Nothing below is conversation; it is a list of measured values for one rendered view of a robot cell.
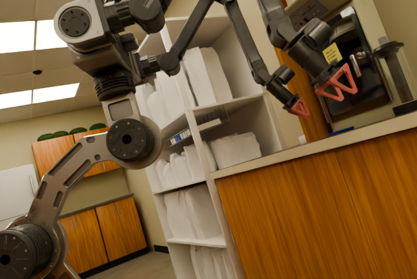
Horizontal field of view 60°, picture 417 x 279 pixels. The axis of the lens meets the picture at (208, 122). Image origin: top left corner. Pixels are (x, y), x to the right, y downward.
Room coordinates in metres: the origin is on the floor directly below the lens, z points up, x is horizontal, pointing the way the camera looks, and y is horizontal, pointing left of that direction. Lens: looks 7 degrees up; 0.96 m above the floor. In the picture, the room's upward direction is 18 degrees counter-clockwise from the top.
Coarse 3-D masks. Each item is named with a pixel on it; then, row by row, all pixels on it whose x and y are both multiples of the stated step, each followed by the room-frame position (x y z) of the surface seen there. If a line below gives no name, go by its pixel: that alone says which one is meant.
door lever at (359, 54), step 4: (360, 52) 1.36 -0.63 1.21; (352, 56) 1.34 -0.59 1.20; (356, 56) 1.35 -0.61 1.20; (360, 56) 1.37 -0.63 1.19; (352, 60) 1.34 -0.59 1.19; (356, 60) 1.34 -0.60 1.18; (352, 64) 1.35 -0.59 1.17; (356, 64) 1.34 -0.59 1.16; (356, 68) 1.34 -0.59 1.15; (356, 72) 1.35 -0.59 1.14; (360, 72) 1.34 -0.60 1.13; (360, 76) 1.34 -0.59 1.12
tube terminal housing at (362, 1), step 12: (288, 0) 1.59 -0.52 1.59; (360, 0) 1.35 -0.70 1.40; (372, 0) 1.38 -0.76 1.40; (336, 12) 1.41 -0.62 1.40; (360, 12) 1.33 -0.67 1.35; (372, 12) 1.37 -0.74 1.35; (372, 24) 1.35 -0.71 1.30; (372, 36) 1.34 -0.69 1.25; (372, 48) 1.33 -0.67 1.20; (384, 108) 1.37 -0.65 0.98; (348, 120) 1.52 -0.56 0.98; (360, 120) 1.47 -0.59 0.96; (372, 120) 1.43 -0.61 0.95
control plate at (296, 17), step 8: (312, 0) 1.38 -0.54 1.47; (304, 8) 1.43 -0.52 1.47; (312, 8) 1.42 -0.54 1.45; (320, 8) 1.40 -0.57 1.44; (296, 16) 1.48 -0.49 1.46; (304, 16) 1.47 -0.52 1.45; (312, 16) 1.45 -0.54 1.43; (320, 16) 1.44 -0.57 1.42; (296, 24) 1.52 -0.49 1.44; (304, 24) 1.51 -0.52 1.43
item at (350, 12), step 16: (336, 16) 1.40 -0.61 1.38; (352, 16) 1.34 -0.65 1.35; (336, 32) 1.42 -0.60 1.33; (352, 32) 1.36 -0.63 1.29; (320, 48) 1.51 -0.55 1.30; (352, 48) 1.38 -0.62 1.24; (368, 48) 1.33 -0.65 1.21; (368, 64) 1.35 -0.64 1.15; (368, 80) 1.37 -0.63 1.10; (352, 96) 1.45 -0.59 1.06; (368, 96) 1.39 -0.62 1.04; (384, 96) 1.34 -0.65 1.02; (336, 112) 1.54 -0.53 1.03; (352, 112) 1.48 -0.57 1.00
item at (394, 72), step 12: (396, 48) 1.17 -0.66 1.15; (384, 60) 1.19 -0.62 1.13; (396, 60) 1.17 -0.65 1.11; (384, 72) 1.20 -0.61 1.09; (396, 72) 1.18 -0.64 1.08; (408, 72) 1.18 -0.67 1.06; (384, 84) 1.23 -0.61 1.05; (396, 84) 1.18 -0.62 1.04; (408, 84) 1.17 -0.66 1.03; (396, 96) 1.19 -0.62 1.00; (408, 96) 1.17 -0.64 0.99
